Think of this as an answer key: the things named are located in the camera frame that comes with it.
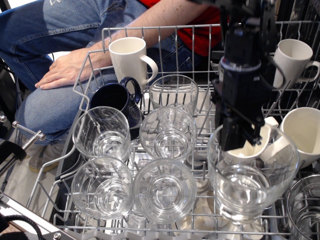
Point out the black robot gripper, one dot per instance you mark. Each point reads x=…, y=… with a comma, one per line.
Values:
x=239, y=94

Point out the clear glass cup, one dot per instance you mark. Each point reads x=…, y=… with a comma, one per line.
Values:
x=175, y=90
x=303, y=208
x=168, y=132
x=243, y=191
x=102, y=188
x=102, y=131
x=164, y=190

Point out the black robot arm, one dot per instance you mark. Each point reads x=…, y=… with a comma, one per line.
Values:
x=249, y=35

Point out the person's bare forearm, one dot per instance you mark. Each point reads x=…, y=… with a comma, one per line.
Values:
x=163, y=13

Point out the person's hand on knee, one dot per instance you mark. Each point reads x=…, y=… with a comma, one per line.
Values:
x=65, y=70

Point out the white mug under gripper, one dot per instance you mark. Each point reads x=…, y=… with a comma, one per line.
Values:
x=248, y=152

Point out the tall white mug back right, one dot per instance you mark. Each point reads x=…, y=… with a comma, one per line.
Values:
x=293, y=57

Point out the person's red shirt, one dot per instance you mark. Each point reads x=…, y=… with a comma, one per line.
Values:
x=198, y=36

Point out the dark blue mug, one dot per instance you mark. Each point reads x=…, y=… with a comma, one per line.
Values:
x=123, y=96

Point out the grey shoe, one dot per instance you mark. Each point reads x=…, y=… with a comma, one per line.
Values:
x=42, y=154

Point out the person's blue jeans legs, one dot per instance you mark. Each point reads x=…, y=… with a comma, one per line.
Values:
x=34, y=35

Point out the metal clamp with black grip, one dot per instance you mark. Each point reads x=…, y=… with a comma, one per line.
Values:
x=13, y=152

